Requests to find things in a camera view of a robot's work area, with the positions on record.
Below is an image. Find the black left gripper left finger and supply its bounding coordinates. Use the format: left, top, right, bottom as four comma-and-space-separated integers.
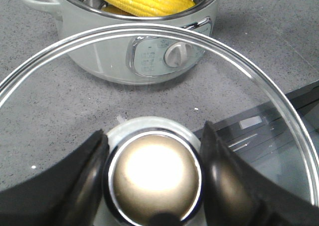
0, 130, 109, 226

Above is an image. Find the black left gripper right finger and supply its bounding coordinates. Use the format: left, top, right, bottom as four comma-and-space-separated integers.
200, 121, 319, 226

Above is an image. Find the glass pot lid with knob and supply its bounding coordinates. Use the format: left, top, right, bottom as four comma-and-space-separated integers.
0, 23, 319, 226

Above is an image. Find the pale green electric cooking pot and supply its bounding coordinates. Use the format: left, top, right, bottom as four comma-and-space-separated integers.
21, 0, 219, 85

